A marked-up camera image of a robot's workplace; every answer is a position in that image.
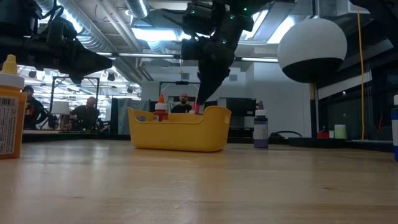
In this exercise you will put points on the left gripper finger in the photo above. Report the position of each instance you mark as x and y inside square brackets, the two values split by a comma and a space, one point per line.
[96, 60]

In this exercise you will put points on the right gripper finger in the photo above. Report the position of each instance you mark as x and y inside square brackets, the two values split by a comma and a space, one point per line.
[210, 88]

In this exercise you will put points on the pink food colouring bottle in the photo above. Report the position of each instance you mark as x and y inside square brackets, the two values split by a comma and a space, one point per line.
[196, 109]

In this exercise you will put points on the red food colouring bottle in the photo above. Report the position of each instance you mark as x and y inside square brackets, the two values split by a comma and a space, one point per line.
[161, 109]

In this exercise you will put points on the yellow plastic basket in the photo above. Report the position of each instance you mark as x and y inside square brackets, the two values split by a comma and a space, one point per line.
[174, 137]

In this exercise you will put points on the purple food colouring bottle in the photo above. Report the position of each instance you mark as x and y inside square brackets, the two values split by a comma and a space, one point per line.
[260, 130]

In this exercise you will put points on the yellow food colouring bottle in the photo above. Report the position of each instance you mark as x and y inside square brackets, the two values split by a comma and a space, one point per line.
[14, 124]

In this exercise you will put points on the blue food colouring bottle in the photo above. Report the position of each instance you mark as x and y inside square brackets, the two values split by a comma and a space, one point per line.
[395, 130]

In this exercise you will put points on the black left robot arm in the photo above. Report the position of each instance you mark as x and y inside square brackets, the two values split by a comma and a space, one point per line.
[18, 46]

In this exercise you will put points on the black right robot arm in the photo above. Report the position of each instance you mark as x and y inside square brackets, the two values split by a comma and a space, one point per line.
[236, 21]

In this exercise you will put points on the person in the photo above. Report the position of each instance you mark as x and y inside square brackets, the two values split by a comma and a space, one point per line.
[183, 105]
[88, 113]
[32, 109]

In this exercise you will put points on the black monitor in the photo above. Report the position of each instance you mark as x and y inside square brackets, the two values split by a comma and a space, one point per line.
[241, 107]

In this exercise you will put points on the white lamp shade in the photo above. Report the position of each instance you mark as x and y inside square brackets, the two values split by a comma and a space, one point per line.
[60, 108]

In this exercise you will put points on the grey fabric partition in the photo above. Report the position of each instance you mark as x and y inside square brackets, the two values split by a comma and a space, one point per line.
[119, 115]

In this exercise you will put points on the white globe lamp black base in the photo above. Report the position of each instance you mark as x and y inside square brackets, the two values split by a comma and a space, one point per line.
[311, 46]

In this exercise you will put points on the red box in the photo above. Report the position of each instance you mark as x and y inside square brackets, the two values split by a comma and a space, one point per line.
[323, 135]

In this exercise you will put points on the pale green cup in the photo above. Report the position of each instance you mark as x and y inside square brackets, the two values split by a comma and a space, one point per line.
[339, 132]

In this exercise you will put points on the black background rig frame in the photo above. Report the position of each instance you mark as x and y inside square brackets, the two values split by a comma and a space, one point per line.
[174, 82]
[91, 77]

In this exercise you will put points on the black aluminium rig frame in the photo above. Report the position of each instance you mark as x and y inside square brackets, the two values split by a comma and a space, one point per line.
[62, 136]

